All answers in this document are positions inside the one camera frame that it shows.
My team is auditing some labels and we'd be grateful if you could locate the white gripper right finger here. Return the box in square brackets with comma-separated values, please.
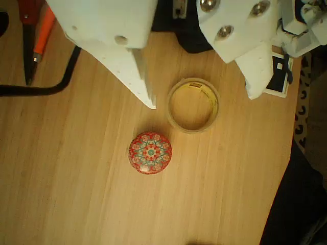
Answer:
[196, 0, 279, 101]

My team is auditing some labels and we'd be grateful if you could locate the black cable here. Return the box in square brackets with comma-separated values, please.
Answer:
[0, 45, 82, 97]

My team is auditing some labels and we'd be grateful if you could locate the tan tape roll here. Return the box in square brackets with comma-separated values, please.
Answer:
[167, 78, 221, 134]

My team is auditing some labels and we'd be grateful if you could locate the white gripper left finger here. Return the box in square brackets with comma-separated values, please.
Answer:
[45, 0, 158, 110]

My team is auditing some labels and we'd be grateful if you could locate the red patterned round tin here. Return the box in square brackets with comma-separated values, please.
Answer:
[128, 131, 173, 175]

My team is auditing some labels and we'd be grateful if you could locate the patterned beige carpet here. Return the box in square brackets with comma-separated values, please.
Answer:
[293, 50, 327, 164]

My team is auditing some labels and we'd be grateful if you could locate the black cord loop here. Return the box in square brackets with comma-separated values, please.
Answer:
[282, 53, 294, 84]

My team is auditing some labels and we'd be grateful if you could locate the black and white marker tag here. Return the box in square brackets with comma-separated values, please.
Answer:
[264, 50, 294, 99]

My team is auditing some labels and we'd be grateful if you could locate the dark fabric chair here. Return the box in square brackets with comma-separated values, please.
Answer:
[259, 139, 327, 245]

